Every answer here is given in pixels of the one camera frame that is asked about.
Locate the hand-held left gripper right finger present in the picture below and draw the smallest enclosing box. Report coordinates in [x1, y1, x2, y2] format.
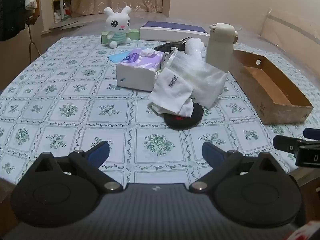
[189, 142, 286, 193]

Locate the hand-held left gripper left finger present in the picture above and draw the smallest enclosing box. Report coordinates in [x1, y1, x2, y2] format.
[34, 141, 123, 193]

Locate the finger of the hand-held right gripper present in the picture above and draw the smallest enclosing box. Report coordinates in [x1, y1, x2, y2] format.
[272, 135, 300, 153]
[303, 128, 320, 140]

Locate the brown cardboard box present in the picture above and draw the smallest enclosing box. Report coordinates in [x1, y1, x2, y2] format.
[230, 49, 314, 125]

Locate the white translucent plastic bag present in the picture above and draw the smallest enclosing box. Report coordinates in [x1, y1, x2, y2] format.
[166, 51, 228, 109]

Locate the white drawstring pouch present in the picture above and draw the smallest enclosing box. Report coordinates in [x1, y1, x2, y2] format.
[148, 67, 194, 118]

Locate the blue face mask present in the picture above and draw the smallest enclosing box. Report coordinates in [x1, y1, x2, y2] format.
[108, 50, 132, 64]

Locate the dark grey cloth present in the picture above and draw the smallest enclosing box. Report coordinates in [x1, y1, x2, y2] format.
[154, 37, 192, 53]

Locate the black round fabric pad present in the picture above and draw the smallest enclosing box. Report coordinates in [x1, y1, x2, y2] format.
[164, 102, 204, 130]

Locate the red white patterned cloth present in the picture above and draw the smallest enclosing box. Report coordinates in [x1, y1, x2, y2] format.
[287, 220, 320, 240]

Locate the purple tissue pack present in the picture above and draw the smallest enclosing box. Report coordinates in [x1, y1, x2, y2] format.
[116, 49, 170, 92]

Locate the cream thermos bottle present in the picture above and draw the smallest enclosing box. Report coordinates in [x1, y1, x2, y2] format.
[205, 23, 238, 73]

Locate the rolled white towel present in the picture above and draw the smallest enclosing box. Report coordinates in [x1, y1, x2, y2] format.
[184, 38, 205, 55]

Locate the light green box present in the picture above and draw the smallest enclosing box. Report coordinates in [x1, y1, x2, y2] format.
[101, 29, 140, 45]

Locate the white plush bunny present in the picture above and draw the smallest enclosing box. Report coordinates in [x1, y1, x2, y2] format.
[104, 6, 132, 48]

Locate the white and blue flat box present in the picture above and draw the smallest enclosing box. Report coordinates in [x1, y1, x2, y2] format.
[139, 21, 210, 47]

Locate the cluttered shelf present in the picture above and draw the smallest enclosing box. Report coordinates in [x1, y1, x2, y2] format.
[51, 0, 75, 23]

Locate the coat rack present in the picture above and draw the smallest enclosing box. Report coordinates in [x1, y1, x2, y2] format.
[26, 0, 43, 64]

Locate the dark hanging jacket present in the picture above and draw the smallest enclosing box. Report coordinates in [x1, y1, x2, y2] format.
[0, 0, 27, 42]

